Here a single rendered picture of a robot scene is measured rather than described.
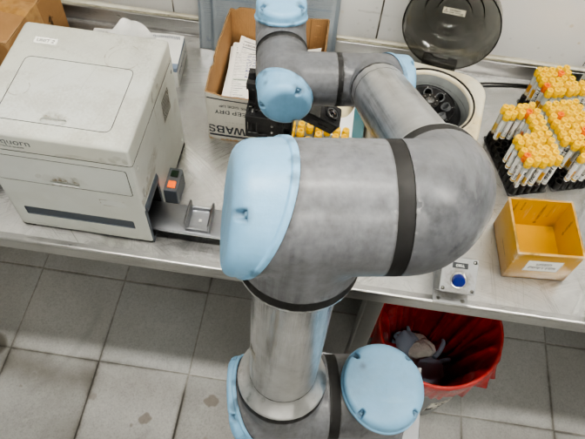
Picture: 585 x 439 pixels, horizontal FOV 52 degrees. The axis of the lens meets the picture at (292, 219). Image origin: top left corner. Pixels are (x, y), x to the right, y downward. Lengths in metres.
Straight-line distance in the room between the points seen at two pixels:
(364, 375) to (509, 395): 1.41
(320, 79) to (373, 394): 0.42
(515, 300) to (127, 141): 0.81
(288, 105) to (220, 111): 0.53
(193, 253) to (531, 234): 0.72
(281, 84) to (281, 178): 0.37
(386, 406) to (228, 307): 1.38
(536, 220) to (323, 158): 0.96
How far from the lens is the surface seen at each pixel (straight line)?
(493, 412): 2.16
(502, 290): 1.30
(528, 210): 1.34
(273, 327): 0.60
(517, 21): 1.58
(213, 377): 2.06
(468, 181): 0.49
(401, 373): 0.84
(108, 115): 1.08
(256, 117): 1.03
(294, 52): 0.85
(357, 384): 0.82
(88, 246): 1.29
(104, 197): 1.16
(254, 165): 0.45
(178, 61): 1.51
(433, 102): 1.38
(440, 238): 0.47
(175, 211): 1.25
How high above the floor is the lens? 1.96
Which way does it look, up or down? 58 degrees down
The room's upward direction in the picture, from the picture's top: 5 degrees clockwise
